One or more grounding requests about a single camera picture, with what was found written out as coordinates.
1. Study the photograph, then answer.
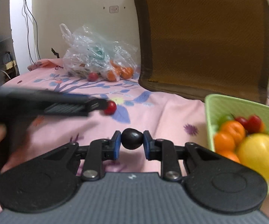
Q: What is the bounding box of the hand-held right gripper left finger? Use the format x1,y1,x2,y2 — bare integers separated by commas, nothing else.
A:
42,131,122,182

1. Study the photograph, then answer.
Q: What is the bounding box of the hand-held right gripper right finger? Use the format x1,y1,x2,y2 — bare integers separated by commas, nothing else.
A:
143,131,215,182

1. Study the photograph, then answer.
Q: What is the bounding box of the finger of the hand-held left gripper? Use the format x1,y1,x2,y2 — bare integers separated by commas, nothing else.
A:
0,87,108,106
32,103,107,117

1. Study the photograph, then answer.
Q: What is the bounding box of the dark purple tomato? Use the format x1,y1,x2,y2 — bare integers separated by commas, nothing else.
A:
121,128,144,150

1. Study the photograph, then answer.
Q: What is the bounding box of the red cherry tomato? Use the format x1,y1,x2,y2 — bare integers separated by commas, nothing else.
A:
235,117,249,129
103,100,117,115
247,115,264,134

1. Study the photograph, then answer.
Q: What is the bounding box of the green plastic container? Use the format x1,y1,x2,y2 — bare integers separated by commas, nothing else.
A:
205,94,269,194

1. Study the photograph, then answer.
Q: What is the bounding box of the green tomato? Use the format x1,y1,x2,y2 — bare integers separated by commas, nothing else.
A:
218,114,235,125

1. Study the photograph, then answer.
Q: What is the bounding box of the large yellow citrus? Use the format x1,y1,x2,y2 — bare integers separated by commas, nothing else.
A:
236,133,269,182

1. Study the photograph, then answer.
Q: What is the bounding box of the yellow box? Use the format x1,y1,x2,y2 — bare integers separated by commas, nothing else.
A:
4,59,17,71

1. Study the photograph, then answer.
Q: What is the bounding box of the pink pillow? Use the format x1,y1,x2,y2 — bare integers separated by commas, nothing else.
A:
27,58,66,71

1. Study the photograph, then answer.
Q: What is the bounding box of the pink printed bedsheet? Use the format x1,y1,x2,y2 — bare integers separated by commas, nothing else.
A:
0,61,269,224

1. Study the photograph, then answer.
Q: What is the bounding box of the bagged orange tangerine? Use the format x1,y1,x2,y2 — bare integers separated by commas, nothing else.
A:
107,61,122,82
121,67,134,80

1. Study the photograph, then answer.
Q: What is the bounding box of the clear plastic bag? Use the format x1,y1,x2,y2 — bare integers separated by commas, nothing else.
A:
60,23,138,82

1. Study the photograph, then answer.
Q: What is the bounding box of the brown woven seat cushion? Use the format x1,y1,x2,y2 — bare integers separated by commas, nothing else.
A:
134,0,269,104

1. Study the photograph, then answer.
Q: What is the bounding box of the black hanging cable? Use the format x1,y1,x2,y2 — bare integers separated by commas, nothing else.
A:
20,0,41,61

